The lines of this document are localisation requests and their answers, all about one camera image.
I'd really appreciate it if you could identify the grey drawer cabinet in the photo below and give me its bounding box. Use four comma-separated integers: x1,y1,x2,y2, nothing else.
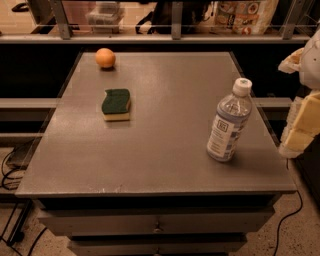
17,52,295,256

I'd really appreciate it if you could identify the metal railing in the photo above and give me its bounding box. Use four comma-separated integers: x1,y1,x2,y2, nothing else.
0,0,320,44

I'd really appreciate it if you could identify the orange fruit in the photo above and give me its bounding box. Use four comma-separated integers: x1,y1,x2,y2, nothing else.
95,48,116,68

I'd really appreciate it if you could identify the black cable right floor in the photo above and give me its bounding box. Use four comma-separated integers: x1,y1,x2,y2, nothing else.
272,159,304,256

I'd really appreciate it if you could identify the green and yellow sponge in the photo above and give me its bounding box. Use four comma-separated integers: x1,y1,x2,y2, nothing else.
101,89,131,122

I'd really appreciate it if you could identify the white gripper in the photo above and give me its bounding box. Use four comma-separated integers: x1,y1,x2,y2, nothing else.
278,30,320,158

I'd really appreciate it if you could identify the black cables left floor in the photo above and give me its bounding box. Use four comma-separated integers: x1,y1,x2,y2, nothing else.
0,146,48,256

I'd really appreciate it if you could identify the clear plastic container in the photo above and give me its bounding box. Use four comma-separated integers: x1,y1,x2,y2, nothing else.
86,1,124,34

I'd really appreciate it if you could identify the printed plastic bag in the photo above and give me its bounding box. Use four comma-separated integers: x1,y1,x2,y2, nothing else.
211,0,279,35

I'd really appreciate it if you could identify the clear blue-labelled plastic bottle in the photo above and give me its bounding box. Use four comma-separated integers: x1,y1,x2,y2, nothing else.
207,78,252,162

